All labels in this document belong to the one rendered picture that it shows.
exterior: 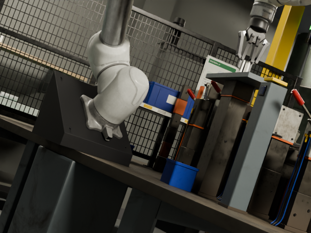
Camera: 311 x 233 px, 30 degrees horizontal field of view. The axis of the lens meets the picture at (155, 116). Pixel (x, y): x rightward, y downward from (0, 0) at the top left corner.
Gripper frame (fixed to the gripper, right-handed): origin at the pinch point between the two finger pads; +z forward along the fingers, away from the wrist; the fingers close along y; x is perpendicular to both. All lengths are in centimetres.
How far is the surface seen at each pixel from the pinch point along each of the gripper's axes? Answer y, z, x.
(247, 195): 5, 44, -30
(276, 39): 66, -53, 138
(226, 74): -6.4, 4.4, -2.2
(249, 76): -4.4, 4.9, -19.5
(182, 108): 11, 13, 99
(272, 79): -0.1, 5.1, -29.7
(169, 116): 6, 19, 102
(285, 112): 15.9, 11.2, -13.3
